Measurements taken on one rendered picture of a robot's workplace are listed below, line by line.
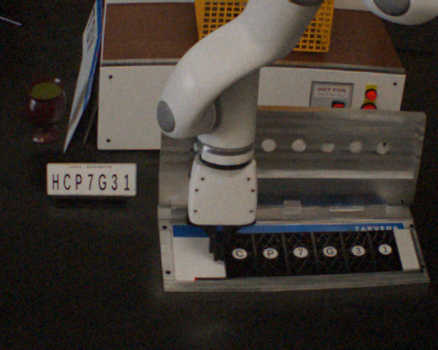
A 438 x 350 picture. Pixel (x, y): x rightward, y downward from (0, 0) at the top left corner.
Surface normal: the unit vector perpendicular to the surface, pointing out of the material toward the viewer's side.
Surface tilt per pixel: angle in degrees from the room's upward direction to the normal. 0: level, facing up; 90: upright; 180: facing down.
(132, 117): 90
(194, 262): 0
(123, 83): 90
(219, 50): 40
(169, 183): 81
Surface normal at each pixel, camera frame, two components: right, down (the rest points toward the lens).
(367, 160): 0.10, 0.51
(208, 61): -0.35, -0.21
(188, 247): 0.07, -0.77
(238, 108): 0.52, 0.41
